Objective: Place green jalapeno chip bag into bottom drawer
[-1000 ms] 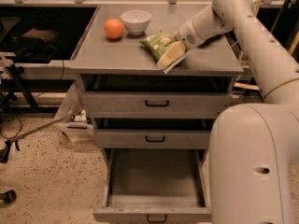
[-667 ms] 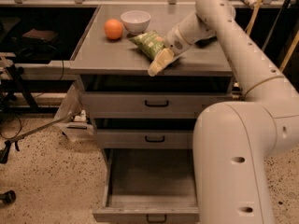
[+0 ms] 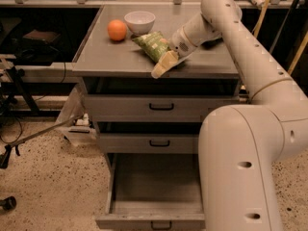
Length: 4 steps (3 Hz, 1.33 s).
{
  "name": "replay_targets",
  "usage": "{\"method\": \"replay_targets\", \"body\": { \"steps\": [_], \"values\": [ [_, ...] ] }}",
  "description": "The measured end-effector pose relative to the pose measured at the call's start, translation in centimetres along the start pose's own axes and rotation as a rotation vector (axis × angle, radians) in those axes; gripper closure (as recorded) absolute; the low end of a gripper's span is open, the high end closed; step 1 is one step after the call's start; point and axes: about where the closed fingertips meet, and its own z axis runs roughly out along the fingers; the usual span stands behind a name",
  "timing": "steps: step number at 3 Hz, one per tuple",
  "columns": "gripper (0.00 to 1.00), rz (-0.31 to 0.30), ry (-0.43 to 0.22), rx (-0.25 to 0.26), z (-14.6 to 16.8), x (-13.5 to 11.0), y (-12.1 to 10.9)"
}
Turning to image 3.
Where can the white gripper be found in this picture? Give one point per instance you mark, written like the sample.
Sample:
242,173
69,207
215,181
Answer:
179,44

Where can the green jalapeno chip bag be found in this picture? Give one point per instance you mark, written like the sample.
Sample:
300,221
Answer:
153,44

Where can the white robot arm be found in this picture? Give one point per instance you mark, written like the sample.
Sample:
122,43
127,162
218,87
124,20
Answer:
238,143

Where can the grey metal drawer cabinet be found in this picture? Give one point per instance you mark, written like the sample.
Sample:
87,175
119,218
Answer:
101,57

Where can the grey middle drawer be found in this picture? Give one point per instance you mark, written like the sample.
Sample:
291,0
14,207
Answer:
149,137

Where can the grey bottom drawer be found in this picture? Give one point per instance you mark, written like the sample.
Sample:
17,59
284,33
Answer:
154,192

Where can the white ceramic bowl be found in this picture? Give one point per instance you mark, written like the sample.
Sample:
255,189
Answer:
139,22

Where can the orange fruit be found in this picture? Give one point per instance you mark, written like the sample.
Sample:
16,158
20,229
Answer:
117,30

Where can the white power strip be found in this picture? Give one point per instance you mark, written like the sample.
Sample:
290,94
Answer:
83,121

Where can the black office chair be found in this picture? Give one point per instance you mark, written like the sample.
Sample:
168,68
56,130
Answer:
7,25

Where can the grey tripod leg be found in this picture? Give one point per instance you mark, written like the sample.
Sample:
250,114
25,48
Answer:
5,157

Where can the wooden easel frame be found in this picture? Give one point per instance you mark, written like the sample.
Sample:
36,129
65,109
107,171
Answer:
300,48

